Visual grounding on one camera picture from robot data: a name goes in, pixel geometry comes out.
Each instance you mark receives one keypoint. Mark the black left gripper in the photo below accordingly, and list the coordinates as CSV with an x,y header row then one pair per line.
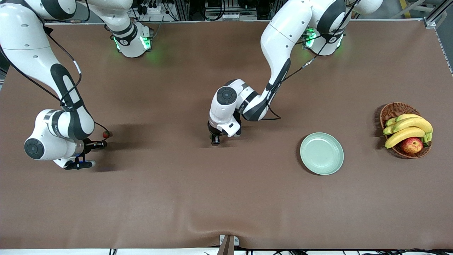
x,y
213,134

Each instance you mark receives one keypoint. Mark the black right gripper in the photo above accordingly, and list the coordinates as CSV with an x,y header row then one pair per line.
x,y
90,145

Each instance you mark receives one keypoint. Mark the red strawberry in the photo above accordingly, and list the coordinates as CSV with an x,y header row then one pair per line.
x,y
105,134

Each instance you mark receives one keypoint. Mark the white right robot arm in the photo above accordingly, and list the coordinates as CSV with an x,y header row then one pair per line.
x,y
28,42

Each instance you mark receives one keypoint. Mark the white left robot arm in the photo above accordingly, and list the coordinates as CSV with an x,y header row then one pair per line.
x,y
283,32

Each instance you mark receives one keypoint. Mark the pale green round plate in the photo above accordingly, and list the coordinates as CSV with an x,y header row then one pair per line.
x,y
322,154

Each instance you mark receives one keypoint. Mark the brown table mat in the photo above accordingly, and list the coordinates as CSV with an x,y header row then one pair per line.
x,y
226,198

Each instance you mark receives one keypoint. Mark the white connector strip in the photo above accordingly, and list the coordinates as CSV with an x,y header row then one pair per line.
x,y
239,17

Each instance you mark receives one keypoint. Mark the white power strip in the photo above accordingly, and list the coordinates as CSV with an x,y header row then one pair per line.
x,y
152,9

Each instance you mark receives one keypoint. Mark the brown wicker basket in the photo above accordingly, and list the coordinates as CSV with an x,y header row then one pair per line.
x,y
394,110

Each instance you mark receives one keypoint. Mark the thick yellow banana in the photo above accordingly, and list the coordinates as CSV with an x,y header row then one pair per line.
x,y
403,135

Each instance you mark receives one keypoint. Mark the small yellow green banana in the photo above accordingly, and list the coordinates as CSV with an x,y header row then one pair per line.
x,y
407,116

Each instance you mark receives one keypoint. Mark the red yellow apple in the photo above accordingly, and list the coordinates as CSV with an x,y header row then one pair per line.
x,y
412,145

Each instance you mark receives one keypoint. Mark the yellow banana bunch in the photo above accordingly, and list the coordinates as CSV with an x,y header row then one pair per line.
x,y
414,123

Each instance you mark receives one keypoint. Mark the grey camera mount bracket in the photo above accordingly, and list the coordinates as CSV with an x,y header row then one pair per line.
x,y
227,246

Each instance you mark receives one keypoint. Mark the aluminium frame post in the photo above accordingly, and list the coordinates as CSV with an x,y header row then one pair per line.
x,y
182,10

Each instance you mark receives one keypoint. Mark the aluminium frame profile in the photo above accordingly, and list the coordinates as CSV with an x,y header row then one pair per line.
x,y
433,19

